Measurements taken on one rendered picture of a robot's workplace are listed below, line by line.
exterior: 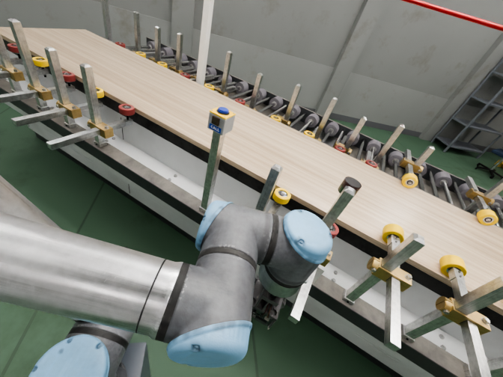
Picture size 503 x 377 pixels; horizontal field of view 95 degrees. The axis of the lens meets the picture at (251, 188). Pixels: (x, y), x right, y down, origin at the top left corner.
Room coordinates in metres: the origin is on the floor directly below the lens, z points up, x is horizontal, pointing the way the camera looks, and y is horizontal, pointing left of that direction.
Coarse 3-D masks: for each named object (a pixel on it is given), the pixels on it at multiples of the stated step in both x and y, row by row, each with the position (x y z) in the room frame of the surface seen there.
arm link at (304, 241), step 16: (288, 224) 0.26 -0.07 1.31; (304, 224) 0.28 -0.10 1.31; (320, 224) 0.29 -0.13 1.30; (288, 240) 0.24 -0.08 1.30; (304, 240) 0.24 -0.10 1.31; (320, 240) 0.26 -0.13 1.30; (272, 256) 0.23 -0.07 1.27; (288, 256) 0.23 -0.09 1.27; (304, 256) 0.23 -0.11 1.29; (320, 256) 0.24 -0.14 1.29; (272, 272) 0.24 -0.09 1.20; (288, 272) 0.23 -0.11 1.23; (304, 272) 0.23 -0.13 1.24
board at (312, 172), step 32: (0, 32) 1.54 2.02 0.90; (32, 32) 1.74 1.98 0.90; (64, 32) 1.97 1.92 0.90; (64, 64) 1.39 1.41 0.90; (96, 64) 1.55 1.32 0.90; (128, 64) 1.75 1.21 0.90; (128, 96) 1.26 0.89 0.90; (160, 96) 1.40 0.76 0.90; (192, 96) 1.57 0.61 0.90; (224, 96) 1.77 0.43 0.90; (192, 128) 1.16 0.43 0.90; (256, 128) 1.43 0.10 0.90; (288, 128) 1.60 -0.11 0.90; (224, 160) 0.99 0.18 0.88; (256, 160) 1.05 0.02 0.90; (288, 160) 1.16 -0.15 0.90; (320, 160) 1.29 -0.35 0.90; (352, 160) 1.44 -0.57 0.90; (320, 192) 0.96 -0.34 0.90; (384, 192) 1.17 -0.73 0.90; (416, 192) 1.30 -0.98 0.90; (352, 224) 0.80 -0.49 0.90; (384, 224) 0.88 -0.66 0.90; (416, 224) 0.97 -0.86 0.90; (448, 224) 1.07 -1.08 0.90; (480, 224) 1.18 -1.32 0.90; (416, 256) 0.74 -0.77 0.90; (480, 256) 0.89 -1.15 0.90
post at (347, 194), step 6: (348, 186) 0.65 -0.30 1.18; (342, 192) 0.63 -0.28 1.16; (348, 192) 0.62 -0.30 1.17; (354, 192) 0.63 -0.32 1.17; (342, 198) 0.62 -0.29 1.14; (348, 198) 0.62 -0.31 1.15; (336, 204) 0.62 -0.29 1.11; (342, 204) 0.62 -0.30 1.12; (330, 210) 0.63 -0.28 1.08; (336, 210) 0.62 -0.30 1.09; (342, 210) 0.62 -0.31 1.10; (324, 216) 0.66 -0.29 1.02; (330, 216) 0.62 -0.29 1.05; (336, 216) 0.62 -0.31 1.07; (324, 222) 0.62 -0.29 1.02; (330, 222) 0.62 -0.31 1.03
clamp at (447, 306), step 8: (440, 304) 0.50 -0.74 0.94; (448, 304) 0.49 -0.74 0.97; (448, 312) 0.48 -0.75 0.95; (456, 312) 0.48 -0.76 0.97; (456, 320) 0.47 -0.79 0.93; (464, 320) 0.47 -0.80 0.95; (472, 320) 0.46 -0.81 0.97; (480, 320) 0.47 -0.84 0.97; (480, 328) 0.45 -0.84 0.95; (488, 328) 0.45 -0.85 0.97
